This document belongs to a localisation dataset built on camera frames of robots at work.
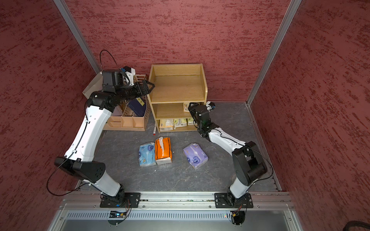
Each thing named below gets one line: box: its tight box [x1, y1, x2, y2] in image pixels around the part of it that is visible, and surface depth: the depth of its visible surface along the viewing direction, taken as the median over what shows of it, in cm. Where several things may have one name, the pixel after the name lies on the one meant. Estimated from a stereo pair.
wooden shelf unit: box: [146, 63, 208, 134], surface depth 91 cm
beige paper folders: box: [81, 71, 104, 100], surface depth 89 cm
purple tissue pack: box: [183, 142, 209, 170], surface depth 87 cm
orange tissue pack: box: [154, 136, 172, 166], surface depth 87 cm
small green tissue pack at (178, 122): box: [173, 117, 188, 129], surface depth 102 cm
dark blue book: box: [128, 97, 147, 117], surface depth 108 cm
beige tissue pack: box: [183, 102, 190, 113], surface depth 92 cm
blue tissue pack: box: [138, 142, 157, 167], surface depth 89 cm
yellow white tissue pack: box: [159, 118, 174, 131], surface depth 99 cm
